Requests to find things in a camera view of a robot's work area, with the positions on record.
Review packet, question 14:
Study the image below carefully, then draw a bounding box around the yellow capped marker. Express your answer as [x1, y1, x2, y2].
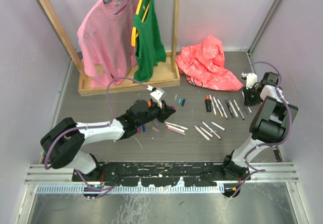
[213, 96, 224, 118]

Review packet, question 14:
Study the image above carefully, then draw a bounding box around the navy capped white marker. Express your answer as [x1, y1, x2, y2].
[233, 98, 245, 120]

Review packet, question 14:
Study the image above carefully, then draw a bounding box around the pink t-shirt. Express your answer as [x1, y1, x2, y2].
[77, 0, 138, 88]

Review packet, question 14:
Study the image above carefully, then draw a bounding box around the red capped marker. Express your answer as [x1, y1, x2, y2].
[200, 127, 213, 138]

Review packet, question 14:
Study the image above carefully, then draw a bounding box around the green tank top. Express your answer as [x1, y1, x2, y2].
[133, 0, 166, 82]

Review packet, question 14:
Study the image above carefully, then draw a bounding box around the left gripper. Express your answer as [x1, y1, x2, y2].
[136, 100, 175, 128]

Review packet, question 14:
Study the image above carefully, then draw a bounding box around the slotted cable duct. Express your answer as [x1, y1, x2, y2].
[35, 183, 225, 195]

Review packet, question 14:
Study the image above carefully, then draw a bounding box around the yellow hanger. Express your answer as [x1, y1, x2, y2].
[131, 0, 150, 47]

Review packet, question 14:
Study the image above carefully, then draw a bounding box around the brown marker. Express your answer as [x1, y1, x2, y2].
[202, 121, 222, 140]

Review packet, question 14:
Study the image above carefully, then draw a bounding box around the yellow capped white pen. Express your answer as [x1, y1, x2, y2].
[209, 94, 217, 116]

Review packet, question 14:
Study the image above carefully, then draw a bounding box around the pink pen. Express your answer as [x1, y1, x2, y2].
[167, 127, 186, 135]

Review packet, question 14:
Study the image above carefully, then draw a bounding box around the wooden clothes rack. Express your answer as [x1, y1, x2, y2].
[38, 0, 180, 96]

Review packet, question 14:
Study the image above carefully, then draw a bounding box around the grey capped white marker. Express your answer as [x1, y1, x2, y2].
[166, 125, 185, 132]

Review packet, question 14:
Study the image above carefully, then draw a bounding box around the dark purple pen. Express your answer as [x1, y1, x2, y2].
[225, 98, 235, 118]

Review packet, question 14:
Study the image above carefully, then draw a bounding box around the green capped marker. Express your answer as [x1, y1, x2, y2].
[164, 121, 188, 130]

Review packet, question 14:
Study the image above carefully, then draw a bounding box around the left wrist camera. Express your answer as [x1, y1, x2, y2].
[150, 87, 166, 108]

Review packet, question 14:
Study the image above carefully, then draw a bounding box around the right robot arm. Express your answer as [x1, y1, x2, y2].
[221, 72, 298, 181]

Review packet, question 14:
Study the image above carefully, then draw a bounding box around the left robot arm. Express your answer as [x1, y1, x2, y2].
[40, 100, 176, 182]

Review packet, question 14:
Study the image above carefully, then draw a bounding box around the coral printed cloth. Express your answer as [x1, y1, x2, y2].
[176, 35, 243, 92]

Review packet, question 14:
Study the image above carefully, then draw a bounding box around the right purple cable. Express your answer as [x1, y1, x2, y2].
[231, 62, 295, 198]

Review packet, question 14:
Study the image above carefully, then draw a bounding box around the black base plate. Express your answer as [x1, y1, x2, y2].
[83, 162, 250, 187]

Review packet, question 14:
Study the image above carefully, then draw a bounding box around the black highlighter body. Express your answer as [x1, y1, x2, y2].
[205, 95, 212, 113]

